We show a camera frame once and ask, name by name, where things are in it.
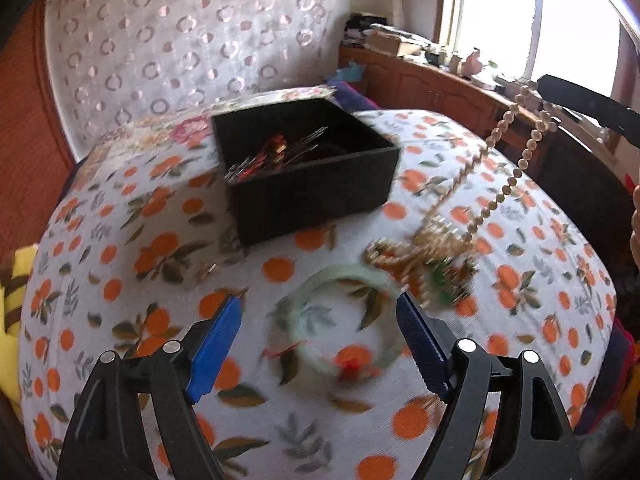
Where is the wooden wardrobe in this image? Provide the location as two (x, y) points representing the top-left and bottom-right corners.
(0, 0), (74, 256)

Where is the black open storage box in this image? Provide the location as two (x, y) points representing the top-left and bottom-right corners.
(212, 99), (400, 247)

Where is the orange print white bedsheet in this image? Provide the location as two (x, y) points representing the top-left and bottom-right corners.
(20, 110), (616, 479)

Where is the floral quilt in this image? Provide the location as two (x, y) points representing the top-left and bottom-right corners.
(87, 84), (335, 160)

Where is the green jade bangle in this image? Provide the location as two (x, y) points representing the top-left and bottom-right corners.
(285, 264), (405, 382)

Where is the right hand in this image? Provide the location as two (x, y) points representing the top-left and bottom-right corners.
(629, 185), (640, 269)

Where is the cardboard box on cabinet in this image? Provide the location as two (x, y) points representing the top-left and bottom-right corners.
(364, 30), (422, 58)

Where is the pearl bead necklace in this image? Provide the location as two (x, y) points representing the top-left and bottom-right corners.
(363, 79), (559, 311)

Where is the pink ceramic figurine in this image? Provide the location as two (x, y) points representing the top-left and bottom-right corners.
(460, 48), (484, 79)

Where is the window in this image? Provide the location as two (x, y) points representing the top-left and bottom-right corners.
(436, 0), (639, 104)

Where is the dark blue blanket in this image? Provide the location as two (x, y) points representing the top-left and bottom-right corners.
(332, 81), (380, 114)

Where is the circle pattern sheer curtain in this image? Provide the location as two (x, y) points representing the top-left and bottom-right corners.
(44, 0), (335, 159)

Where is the wooden side cabinet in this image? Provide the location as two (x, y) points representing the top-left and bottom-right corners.
(338, 46), (625, 181)

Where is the yellow brown striped blanket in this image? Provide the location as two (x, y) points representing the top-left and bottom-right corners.
(0, 244), (38, 420)

